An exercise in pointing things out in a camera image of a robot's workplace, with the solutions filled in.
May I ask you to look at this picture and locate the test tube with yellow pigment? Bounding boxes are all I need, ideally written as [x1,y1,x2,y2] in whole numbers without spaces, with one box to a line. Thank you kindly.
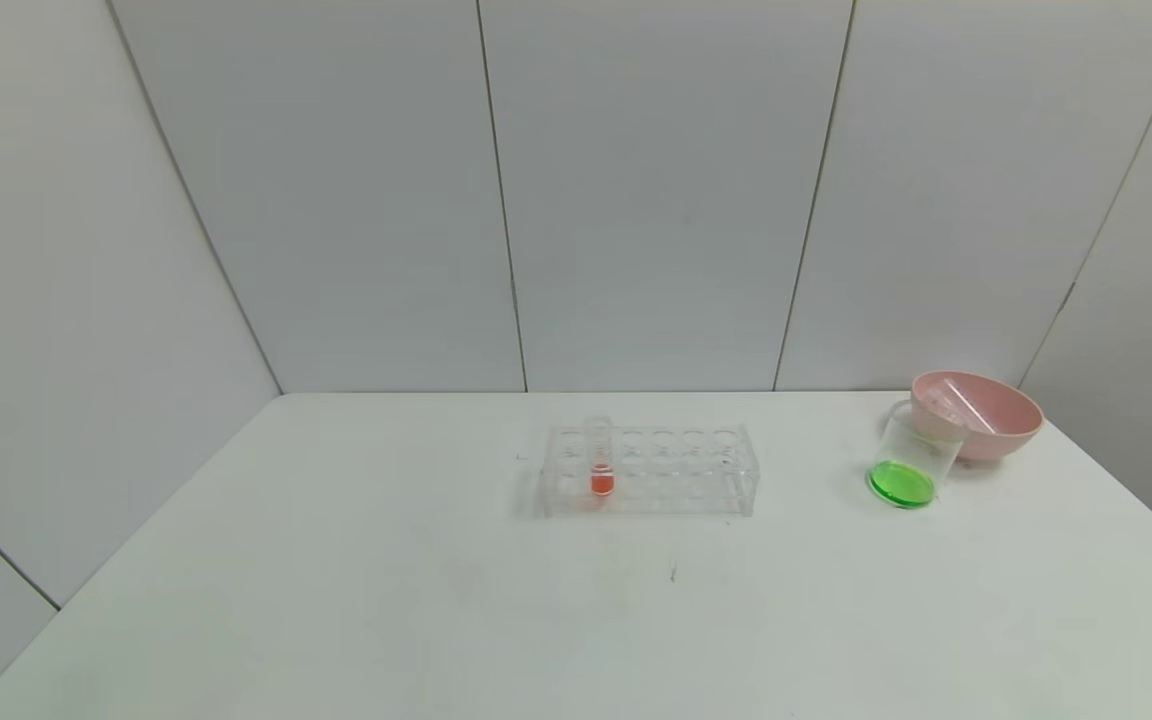
[926,392,972,433]

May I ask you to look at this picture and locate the test tube with blue pigment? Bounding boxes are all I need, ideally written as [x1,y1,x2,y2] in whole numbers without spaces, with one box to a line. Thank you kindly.
[941,378,999,435]

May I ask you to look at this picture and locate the test tube with orange pigment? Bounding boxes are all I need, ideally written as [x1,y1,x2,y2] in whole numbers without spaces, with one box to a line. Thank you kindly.
[586,413,617,497]

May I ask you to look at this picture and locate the clear plastic test tube rack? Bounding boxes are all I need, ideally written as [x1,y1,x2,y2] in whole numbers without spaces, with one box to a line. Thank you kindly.
[543,422,760,518]

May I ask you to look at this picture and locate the clear plastic beaker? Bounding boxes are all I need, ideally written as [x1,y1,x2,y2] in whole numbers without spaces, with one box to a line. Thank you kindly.
[867,398,967,510]

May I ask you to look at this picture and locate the pink bowl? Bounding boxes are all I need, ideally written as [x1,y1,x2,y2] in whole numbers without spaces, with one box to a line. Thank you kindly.
[911,370,1045,463]

